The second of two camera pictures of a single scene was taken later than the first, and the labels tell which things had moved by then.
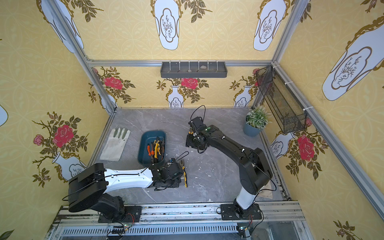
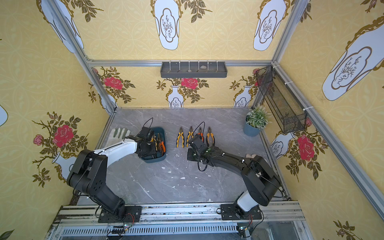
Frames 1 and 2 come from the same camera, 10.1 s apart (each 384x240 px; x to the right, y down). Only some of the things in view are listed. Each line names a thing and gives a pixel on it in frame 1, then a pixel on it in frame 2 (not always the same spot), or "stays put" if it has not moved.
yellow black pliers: x=183 y=168 to x=180 y=133
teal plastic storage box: x=151 y=147 stays put
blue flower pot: x=250 y=130 stays put
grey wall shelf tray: x=195 y=70 stays put
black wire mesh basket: x=286 y=109 stays put
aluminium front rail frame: x=278 y=221 stays put
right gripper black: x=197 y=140 to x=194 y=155
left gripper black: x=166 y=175 to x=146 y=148
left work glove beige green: x=114 y=147 stays put
